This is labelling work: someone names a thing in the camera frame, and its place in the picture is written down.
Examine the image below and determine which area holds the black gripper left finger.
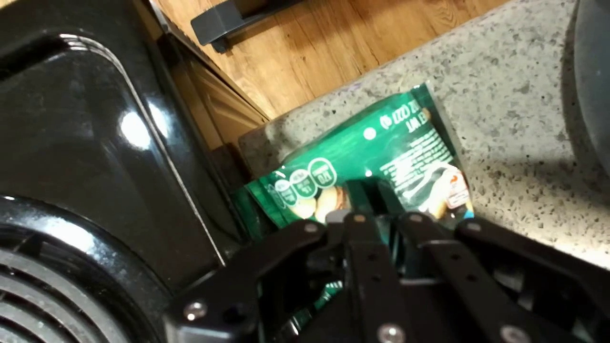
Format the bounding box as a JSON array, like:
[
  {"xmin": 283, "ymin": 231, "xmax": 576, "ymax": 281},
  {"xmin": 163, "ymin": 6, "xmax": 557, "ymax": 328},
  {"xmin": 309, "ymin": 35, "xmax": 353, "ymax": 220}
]
[{"xmin": 346, "ymin": 180, "xmax": 409, "ymax": 343}]

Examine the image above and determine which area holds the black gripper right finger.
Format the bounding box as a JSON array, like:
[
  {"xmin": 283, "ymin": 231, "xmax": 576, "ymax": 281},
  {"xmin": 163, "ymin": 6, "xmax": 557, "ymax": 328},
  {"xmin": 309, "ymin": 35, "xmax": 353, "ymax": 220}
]
[{"xmin": 374, "ymin": 181, "xmax": 572, "ymax": 343}]

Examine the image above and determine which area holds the green snack bag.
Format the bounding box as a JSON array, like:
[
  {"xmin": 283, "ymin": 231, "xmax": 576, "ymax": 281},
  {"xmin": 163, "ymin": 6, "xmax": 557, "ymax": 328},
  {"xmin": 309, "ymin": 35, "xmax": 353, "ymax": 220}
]
[{"xmin": 231, "ymin": 82, "xmax": 477, "ymax": 343}]

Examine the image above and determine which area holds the large blue bowl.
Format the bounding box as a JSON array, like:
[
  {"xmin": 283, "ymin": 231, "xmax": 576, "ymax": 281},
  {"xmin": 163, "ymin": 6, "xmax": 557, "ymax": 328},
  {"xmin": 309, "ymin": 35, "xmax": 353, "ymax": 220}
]
[{"xmin": 563, "ymin": 0, "xmax": 610, "ymax": 178}]

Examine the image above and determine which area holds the black electric stove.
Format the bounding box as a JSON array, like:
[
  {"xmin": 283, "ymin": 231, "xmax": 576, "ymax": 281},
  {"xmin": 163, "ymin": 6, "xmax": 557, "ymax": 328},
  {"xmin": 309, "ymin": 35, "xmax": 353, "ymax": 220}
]
[{"xmin": 0, "ymin": 0, "xmax": 246, "ymax": 343}]

